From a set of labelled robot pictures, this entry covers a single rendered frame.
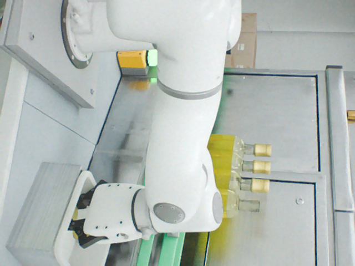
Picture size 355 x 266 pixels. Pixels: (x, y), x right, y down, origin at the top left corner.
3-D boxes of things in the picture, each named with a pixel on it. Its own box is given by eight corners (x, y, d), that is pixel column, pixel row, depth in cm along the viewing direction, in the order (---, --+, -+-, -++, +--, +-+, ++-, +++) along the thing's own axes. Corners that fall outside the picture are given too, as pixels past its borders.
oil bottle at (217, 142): (167, 158, 125) (244, 163, 121) (164, 146, 121) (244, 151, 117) (170, 142, 129) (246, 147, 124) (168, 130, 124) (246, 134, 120)
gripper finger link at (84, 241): (93, 257, 75) (75, 241, 78) (123, 221, 77) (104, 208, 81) (89, 254, 74) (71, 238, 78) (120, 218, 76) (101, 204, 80)
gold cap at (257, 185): (250, 195, 113) (268, 196, 112) (250, 187, 110) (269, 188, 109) (252, 183, 115) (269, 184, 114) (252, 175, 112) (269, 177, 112)
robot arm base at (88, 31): (54, 40, 77) (140, 35, 74) (60, -26, 80) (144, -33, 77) (87, 70, 92) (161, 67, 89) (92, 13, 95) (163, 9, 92)
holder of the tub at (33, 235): (59, 305, 93) (95, 310, 91) (4, 246, 72) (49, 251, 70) (83, 231, 103) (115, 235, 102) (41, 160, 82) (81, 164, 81)
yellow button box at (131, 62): (120, 75, 122) (147, 76, 121) (114, 54, 116) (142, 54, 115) (126, 58, 126) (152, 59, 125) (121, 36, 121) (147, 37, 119)
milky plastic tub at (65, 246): (52, 298, 88) (94, 304, 87) (6, 247, 71) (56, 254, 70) (79, 221, 99) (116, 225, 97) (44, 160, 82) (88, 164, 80)
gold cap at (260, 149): (253, 159, 120) (270, 160, 119) (254, 151, 117) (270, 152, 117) (254, 148, 122) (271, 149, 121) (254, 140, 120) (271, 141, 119)
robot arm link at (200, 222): (193, 168, 62) (207, 128, 69) (126, 174, 66) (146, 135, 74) (221, 241, 70) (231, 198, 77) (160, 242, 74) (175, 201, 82)
